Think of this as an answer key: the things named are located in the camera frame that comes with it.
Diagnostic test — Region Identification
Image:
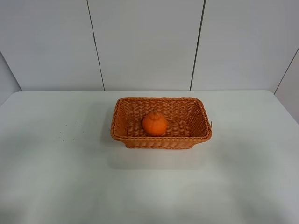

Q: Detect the orange with stem nub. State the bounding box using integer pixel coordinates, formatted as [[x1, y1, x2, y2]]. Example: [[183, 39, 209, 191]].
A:
[[142, 110, 167, 136]]

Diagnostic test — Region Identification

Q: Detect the orange wicker basket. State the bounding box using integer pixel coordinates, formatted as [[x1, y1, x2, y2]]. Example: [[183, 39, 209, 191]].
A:
[[110, 97, 212, 149]]

